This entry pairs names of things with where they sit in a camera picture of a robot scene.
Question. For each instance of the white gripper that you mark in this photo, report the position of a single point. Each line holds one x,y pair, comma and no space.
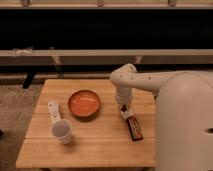
123,95

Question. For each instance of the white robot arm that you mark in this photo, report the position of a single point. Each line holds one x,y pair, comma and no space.
184,114

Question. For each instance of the dark chocolate bar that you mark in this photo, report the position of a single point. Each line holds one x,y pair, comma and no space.
134,128

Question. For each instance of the orange bowl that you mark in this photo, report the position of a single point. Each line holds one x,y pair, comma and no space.
84,103

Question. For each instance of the wooden table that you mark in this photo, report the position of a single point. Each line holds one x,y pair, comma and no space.
102,142

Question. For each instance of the white plastic cup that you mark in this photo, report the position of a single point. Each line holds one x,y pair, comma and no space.
62,131

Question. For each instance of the white remote control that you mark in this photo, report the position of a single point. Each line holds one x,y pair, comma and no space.
53,108

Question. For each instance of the grey metal rail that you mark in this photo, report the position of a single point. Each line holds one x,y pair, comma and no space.
29,57

